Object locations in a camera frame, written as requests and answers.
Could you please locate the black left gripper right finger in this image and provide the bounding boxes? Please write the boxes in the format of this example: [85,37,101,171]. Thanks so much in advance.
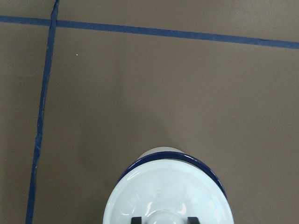
[187,217,199,224]

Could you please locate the white ceramic lid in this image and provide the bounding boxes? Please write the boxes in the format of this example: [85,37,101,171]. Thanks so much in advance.
[103,159,234,224]

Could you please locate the white enamel mug blue rim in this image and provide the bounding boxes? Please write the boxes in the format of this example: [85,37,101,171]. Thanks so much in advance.
[115,150,227,198]

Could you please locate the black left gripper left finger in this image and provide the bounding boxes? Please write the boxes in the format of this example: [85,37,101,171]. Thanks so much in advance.
[131,217,142,224]

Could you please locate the brown paper table mat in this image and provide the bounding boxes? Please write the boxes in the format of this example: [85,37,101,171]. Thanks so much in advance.
[0,0,299,224]

